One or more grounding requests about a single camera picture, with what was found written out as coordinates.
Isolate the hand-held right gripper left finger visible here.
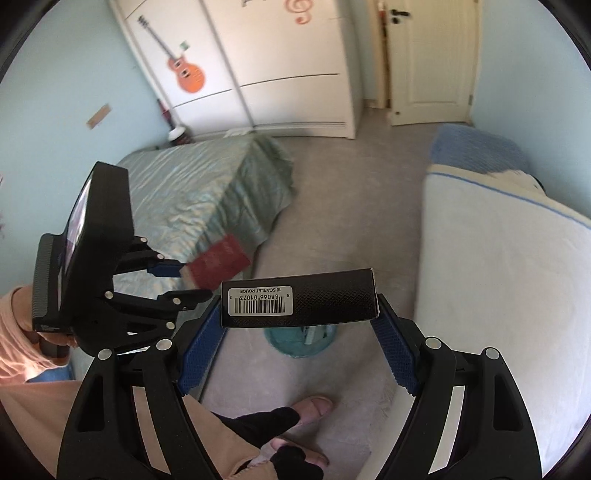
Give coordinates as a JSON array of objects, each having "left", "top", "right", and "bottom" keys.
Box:
[{"left": 60, "top": 295, "right": 227, "bottom": 480}]

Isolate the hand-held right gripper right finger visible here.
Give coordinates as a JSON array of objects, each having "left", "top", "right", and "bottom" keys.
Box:
[{"left": 372, "top": 293, "right": 543, "bottom": 480}]

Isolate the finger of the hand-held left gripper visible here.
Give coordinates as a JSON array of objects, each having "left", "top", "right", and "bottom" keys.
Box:
[
  {"left": 99, "top": 288, "right": 214, "bottom": 356},
  {"left": 113, "top": 236, "right": 188, "bottom": 280}
]

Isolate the dark red box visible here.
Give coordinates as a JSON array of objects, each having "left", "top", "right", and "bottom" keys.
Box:
[{"left": 182, "top": 233, "right": 252, "bottom": 290}]

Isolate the teal trash bin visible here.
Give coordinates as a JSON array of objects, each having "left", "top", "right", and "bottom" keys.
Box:
[{"left": 263, "top": 325, "right": 338, "bottom": 360}]

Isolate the black textured box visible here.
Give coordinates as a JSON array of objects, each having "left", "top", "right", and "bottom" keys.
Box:
[{"left": 221, "top": 268, "right": 380, "bottom": 329}]

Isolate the bed with green satin cover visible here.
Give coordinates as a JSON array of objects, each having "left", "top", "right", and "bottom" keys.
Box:
[{"left": 115, "top": 135, "right": 296, "bottom": 287}]

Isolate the person's left foot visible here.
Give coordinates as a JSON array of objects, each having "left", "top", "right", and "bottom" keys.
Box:
[{"left": 217, "top": 394, "right": 334, "bottom": 446}]

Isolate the person's foot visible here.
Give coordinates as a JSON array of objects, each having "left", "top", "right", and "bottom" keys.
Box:
[
  {"left": 245, "top": 438, "right": 329, "bottom": 480},
  {"left": 217, "top": 394, "right": 334, "bottom": 446}
]

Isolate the brown tape strip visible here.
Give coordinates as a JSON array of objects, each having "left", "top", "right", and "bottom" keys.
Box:
[{"left": 87, "top": 105, "right": 112, "bottom": 129}]

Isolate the person's right foot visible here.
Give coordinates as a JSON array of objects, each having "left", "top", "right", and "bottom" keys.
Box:
[{"left": 245, "top": 438, "right": 329, "bottom": 480}]

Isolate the orange guitar sticker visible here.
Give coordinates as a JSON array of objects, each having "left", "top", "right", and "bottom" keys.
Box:
[{"left": 137, "top": 15, "right": 206, "bottom": 94}]

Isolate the person's peach clothing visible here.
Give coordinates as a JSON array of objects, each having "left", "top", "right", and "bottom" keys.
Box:
[{"left": 0, "top": 378, "right": 278, "bottom": 480}]

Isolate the blue quilted blanket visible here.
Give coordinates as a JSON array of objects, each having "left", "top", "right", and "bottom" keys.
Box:
[{"left": 429, "top": 124, "right": 532, "bottom": 176}]

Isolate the white wardrobe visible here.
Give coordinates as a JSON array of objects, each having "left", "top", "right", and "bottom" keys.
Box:
[{"left": 108, "top": 0, "right": 363, "bottom": 139}]

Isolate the white door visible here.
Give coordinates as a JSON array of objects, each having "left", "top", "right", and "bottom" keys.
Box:
[{"left": 385, "top": 0, "right": 481, "bottom": 126}]

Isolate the pink music note sticker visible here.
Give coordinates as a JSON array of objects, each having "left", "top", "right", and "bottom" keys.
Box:
[{"left": 285, "top": 0, "right": 315, "bottom": 25}]

